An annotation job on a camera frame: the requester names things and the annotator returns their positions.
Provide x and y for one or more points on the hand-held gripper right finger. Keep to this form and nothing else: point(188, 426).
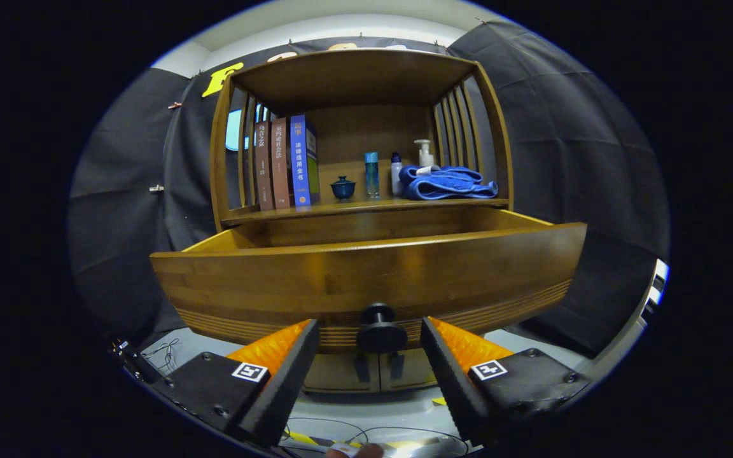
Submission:
point(455, 385)

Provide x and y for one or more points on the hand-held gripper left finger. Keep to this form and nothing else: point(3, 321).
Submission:
point(284, 385)

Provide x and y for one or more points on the wooden drawer with black knob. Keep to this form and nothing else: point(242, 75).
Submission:
point(341, 273)

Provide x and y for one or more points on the wooden cabinet door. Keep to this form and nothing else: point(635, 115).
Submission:
point(414, 372)
point(335, 375)

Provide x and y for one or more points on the wooden cabinet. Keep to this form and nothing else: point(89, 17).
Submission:
point(366, 83)

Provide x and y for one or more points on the folded blue towel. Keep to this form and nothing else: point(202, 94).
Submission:
point(449, 184)

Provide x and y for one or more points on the blue lidded teacup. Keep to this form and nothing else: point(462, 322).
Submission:
point(343, 189)

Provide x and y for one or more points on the white bottle with dark cap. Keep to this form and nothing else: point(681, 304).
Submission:
point(396, 177)

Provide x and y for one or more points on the dark brown book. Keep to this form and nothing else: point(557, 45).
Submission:
point(264, 168)

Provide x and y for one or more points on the light brown book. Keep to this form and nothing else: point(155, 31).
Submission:
point(280, 165)

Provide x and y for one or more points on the thick blue book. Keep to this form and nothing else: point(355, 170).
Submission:
point(300, 162)

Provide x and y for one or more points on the blue glass bottle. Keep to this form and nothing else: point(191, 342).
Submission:
point(372, 175)

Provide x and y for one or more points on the white pump bottle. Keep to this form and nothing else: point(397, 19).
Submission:
point(425, 156)

